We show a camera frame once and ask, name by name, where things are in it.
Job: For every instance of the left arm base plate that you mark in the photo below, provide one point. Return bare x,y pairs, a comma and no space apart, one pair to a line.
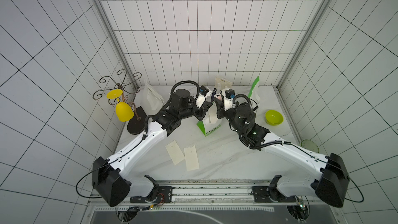
160,194

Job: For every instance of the green white bag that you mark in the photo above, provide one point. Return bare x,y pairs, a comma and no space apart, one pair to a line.
253,93
207,127

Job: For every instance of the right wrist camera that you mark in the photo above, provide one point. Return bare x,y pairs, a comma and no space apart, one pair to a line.
228,96

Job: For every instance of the navy beige bag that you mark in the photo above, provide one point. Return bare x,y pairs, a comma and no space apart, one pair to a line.
220,85

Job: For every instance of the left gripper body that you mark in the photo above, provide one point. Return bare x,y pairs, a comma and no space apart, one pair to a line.
199,113

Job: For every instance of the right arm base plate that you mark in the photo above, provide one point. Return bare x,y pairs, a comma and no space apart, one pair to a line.
261,194

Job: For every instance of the yellow saucer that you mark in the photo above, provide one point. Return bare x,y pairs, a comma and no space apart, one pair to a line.
113,94

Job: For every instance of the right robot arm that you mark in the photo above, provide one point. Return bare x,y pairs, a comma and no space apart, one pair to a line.
325,177

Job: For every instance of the pink stapler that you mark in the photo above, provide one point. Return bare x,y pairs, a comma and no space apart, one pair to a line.
218,96

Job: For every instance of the black oval stand base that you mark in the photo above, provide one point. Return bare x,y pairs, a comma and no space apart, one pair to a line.
136,125

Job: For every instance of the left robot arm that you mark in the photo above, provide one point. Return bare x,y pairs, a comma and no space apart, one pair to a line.
111,177

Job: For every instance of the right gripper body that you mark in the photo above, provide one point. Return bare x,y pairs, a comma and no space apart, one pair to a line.
221,112

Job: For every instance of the yellow cup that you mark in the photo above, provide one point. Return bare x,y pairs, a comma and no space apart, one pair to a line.
124,112

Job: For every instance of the green bowl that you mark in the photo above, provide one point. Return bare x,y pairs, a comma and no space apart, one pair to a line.
274,117

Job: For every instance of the cream receipt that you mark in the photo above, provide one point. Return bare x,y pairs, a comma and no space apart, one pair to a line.
175,152
213,118
191,158

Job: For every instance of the green glass coaster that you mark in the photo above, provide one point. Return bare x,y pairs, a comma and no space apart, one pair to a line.
310,145

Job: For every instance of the white paper bag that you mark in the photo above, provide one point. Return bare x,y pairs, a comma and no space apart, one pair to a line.
152,102

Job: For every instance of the aluminium rail frame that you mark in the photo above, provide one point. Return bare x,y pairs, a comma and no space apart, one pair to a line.
214,202

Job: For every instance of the black scroll metal stand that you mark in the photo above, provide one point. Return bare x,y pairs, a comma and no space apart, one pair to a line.
129,90

